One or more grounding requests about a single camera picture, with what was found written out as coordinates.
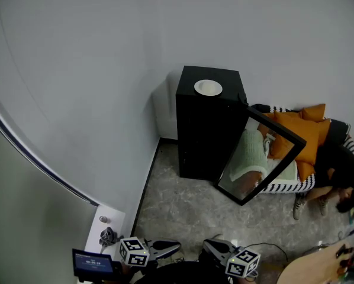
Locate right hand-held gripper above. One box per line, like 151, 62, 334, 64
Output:
202, 238, 262, 279

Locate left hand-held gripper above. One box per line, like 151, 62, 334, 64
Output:
118, 236, 182, 270

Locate black cabinet with glass door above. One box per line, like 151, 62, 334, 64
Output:
175, 64, 308, 207

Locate white round plate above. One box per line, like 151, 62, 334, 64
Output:
193, 79, 224, 97

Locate person's left forearm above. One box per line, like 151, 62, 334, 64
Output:
121, 263, 137, 276

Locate person's black shirt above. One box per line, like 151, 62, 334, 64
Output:
134, 261, 234, 284

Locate white narrow panel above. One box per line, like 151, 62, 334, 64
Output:
84, 205, 127, 256

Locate small black monitor screen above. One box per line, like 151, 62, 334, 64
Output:
72, 248, 123, 282

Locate light wooden table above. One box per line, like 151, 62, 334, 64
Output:
275, 238, 354, 284

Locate pale green knit blanket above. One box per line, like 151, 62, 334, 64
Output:
229, 128, 300, 183

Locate black baseboard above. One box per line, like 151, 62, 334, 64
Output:
131, 137, 178, 237

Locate assorted small table items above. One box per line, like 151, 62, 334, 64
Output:
334, 241, 354, 278

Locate large orange pillow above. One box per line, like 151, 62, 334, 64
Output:
272, 110, 321, 166

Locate black cable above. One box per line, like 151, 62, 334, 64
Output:
244, 241, 290, 263

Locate grey lever handle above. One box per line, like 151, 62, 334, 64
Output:
98, 227, 119, 249

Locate glass door with black frame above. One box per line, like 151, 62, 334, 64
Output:
214, 105, 308, 207

